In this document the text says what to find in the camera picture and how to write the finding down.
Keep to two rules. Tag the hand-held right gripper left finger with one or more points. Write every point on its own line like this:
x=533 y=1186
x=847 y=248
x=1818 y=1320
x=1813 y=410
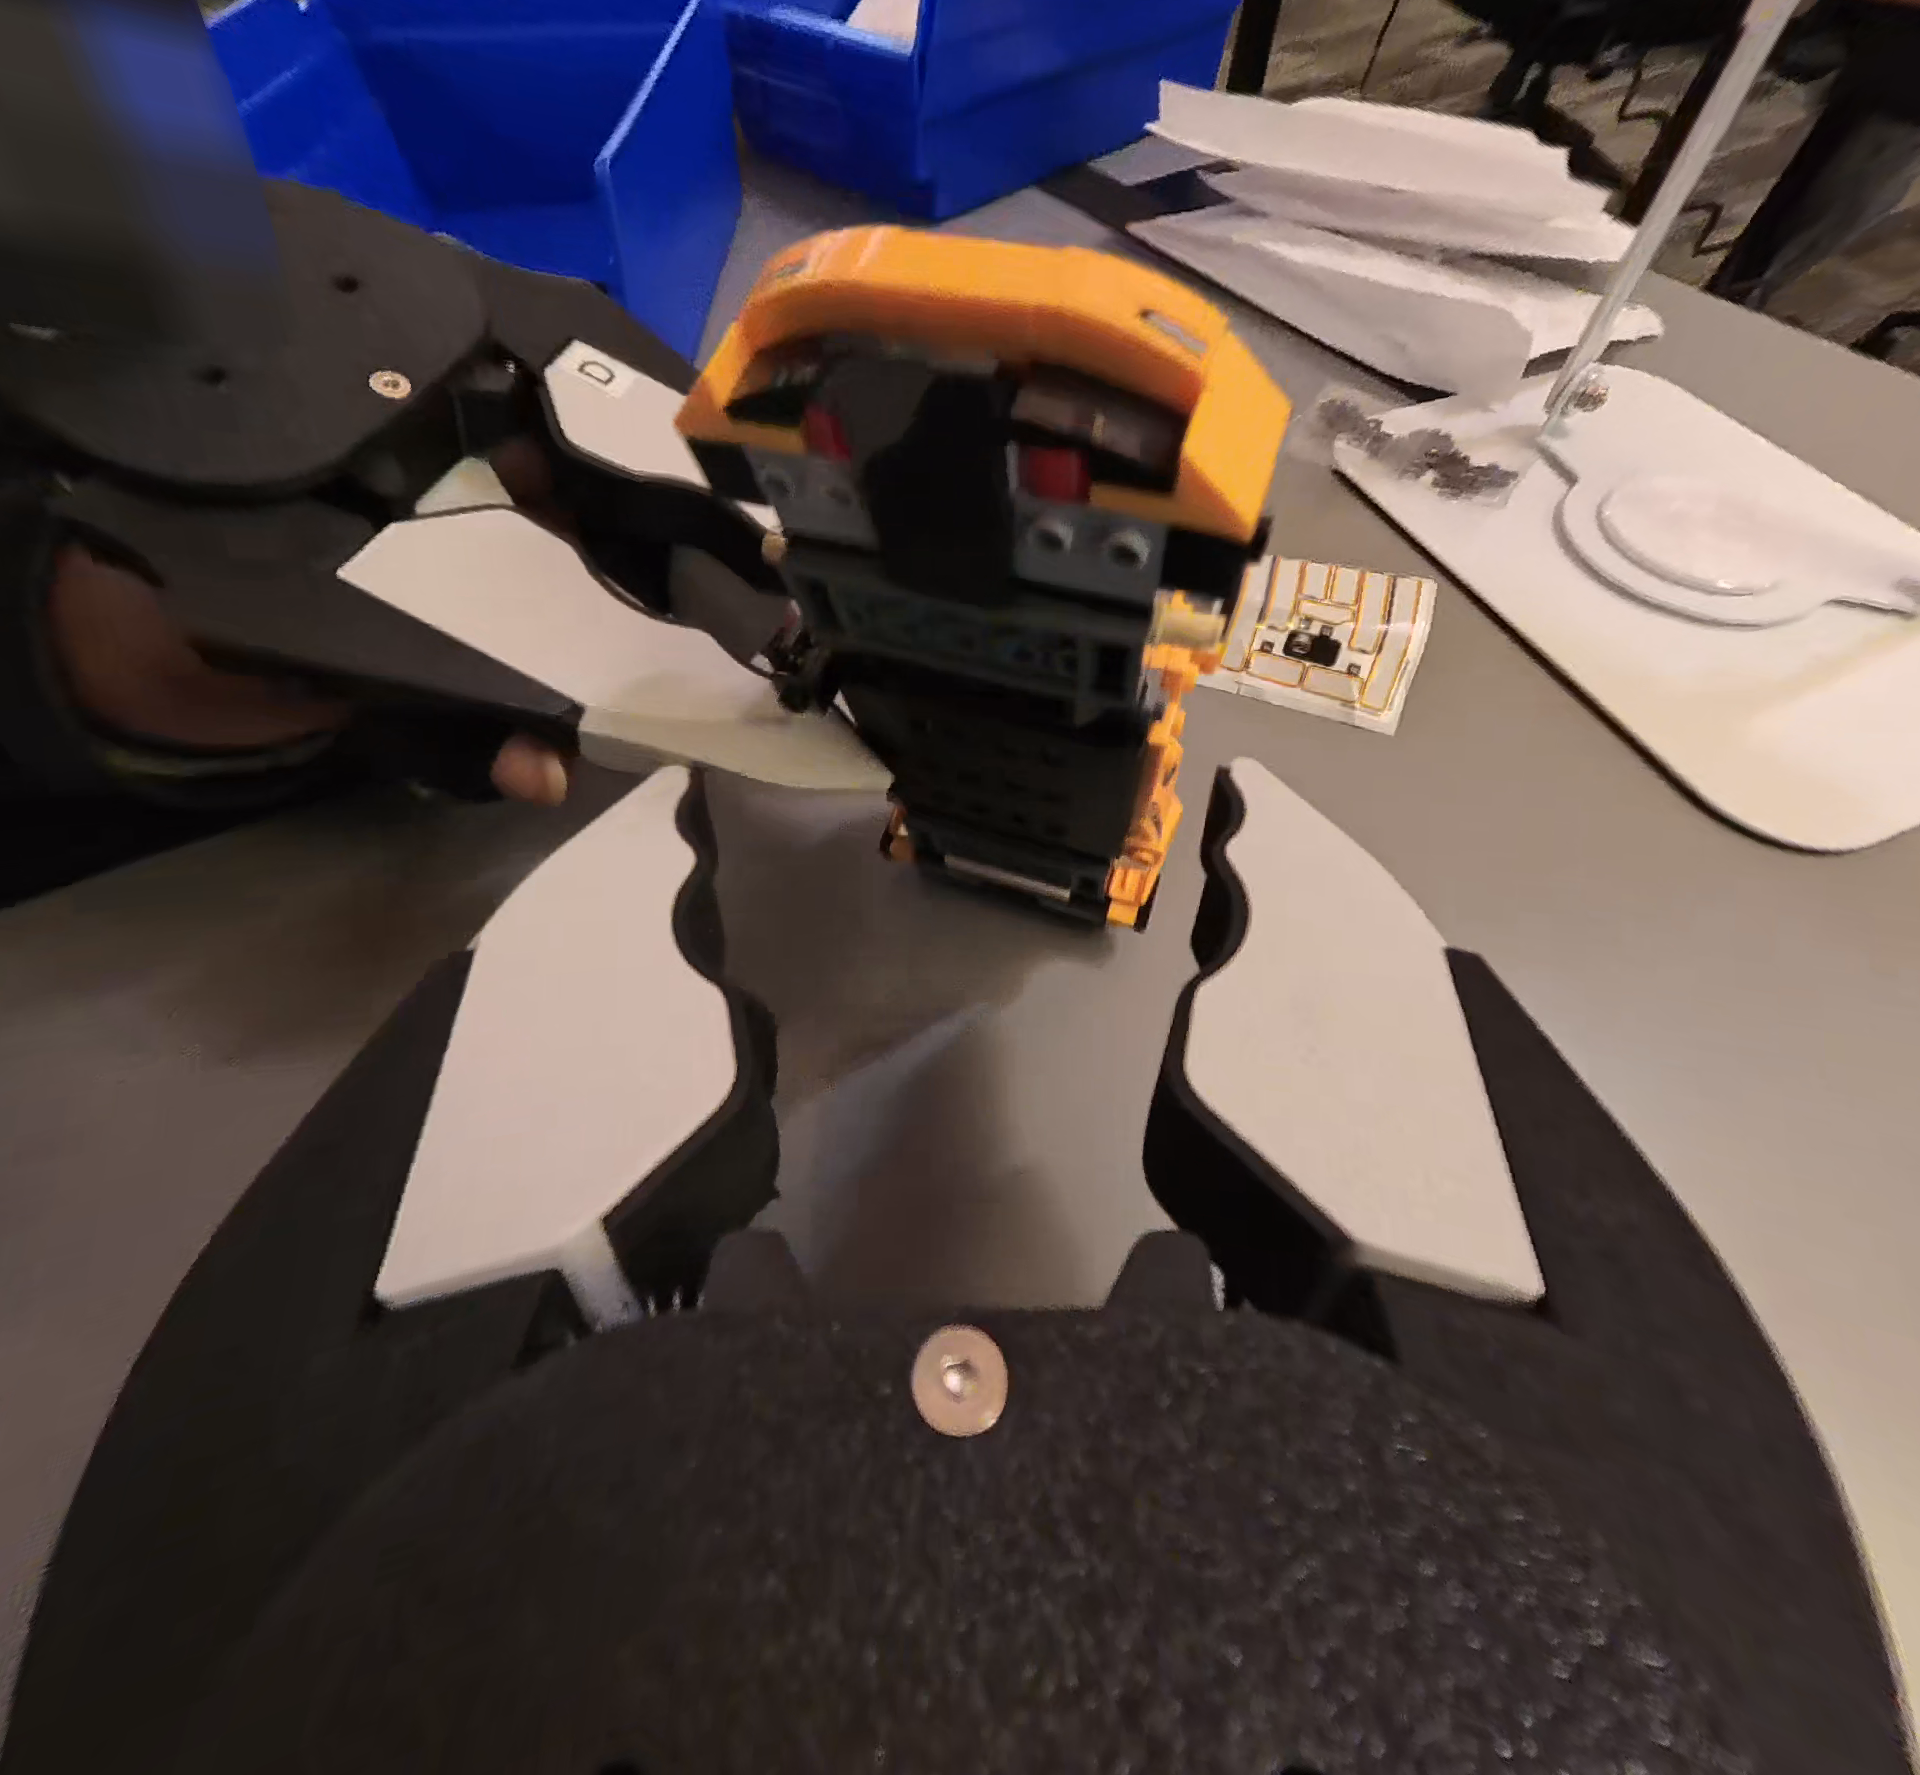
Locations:
x=584 y=1056

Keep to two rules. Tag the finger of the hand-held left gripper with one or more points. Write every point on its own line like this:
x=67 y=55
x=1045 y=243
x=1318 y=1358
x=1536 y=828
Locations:
x=599 y=666
x=630 y=410

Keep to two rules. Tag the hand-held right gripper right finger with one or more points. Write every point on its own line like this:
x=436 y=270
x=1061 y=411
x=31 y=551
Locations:
x=1336 y=1056

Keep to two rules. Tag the orange black lego car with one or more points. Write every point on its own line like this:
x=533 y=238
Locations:
x=975 y=351

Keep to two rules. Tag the lego sticker sheet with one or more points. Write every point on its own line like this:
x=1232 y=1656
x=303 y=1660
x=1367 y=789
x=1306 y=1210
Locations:
x=1336 y=643

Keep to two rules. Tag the person's left hand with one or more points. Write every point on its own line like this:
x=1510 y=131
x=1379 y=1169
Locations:
x=166 y=680

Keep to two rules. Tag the blue plastic bin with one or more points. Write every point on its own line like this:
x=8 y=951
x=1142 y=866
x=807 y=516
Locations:
x=1021 y=80
x=495 y=95

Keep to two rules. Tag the clear plastic bag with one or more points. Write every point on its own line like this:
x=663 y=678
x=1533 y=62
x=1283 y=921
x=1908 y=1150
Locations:
x=1426 y=455

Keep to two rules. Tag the white paper booklet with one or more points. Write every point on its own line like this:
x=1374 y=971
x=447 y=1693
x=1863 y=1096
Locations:
x=1380 y=246

